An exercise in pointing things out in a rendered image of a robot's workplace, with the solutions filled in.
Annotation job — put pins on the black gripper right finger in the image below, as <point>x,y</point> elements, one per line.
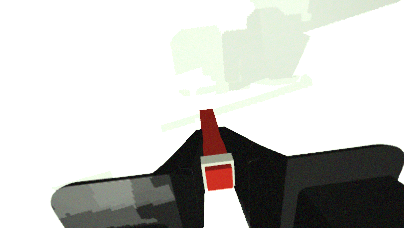
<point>267,183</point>

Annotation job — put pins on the dark red square peg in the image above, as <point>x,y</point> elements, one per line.
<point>217,165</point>

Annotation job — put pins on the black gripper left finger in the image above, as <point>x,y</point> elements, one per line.
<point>172,195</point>

